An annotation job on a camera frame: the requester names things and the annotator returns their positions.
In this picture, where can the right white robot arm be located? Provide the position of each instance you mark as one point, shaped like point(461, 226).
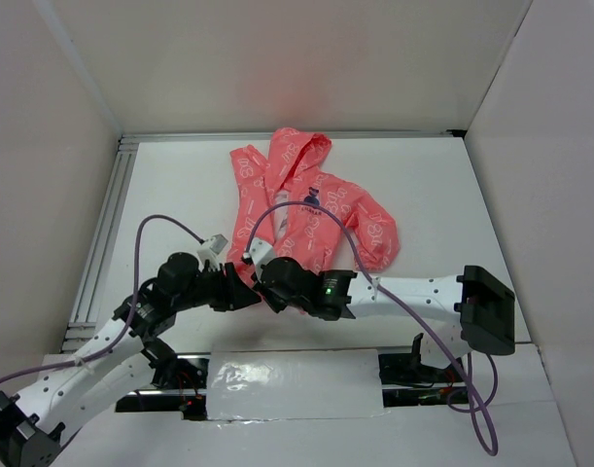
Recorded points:
point(475, 309)

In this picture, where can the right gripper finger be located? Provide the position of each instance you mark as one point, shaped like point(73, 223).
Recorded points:
point(277, 304)
point(259, 288)

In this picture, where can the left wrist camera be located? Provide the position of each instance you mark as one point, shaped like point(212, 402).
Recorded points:
point(210, 250)

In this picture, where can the white taped base cover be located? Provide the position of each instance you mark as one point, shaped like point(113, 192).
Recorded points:
point(285, 385)

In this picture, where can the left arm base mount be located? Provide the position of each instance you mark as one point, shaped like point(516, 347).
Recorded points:
point(178, 384)

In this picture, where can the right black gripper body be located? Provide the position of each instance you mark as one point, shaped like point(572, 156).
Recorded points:
point(265, 293)

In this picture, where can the aluminium frame rail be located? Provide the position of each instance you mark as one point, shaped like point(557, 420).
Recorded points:
point(179, 187)

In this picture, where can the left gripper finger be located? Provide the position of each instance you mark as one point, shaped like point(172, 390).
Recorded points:
point(239, 294)
point(221, 304)

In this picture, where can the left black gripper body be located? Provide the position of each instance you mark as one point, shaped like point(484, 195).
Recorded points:
point(211, 285)

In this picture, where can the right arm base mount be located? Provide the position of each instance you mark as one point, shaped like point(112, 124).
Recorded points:
point(406, 382)

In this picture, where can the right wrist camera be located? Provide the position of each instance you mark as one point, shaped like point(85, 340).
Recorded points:
point(258, 253)

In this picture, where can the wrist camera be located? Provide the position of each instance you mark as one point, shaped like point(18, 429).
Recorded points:
point(210, 250)
point(258, 253)

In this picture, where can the pink hooded kids jacket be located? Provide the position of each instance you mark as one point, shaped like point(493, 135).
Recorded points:
point(287, 200)

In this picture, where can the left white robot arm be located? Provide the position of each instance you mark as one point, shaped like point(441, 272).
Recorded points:
point(127, 354)

